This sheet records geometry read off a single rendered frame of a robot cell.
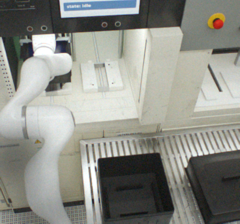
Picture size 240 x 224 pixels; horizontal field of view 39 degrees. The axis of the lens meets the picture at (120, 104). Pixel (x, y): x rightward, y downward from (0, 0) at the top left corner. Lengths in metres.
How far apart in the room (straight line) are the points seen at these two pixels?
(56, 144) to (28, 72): 0.23
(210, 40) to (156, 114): 0.44
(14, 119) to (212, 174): 0.93
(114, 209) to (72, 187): 0.69
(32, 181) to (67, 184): 1.14
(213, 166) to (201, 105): 0.36
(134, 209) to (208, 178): 0.35
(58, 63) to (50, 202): 0.55
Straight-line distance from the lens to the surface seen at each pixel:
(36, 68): 1.07
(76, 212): 2.40
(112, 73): 1.88
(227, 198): 1.56
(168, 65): 1.43
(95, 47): 2.10
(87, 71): 1.89
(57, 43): 1.77
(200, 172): 1.59
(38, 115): 1.03
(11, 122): 1.04
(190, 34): 1.41
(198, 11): 1.36
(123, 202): 1.57
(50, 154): 1.02
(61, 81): 1.74
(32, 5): 1.25
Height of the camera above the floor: 2.17
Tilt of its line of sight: 48 degrees down
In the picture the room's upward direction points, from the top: 4 degrees clockwise
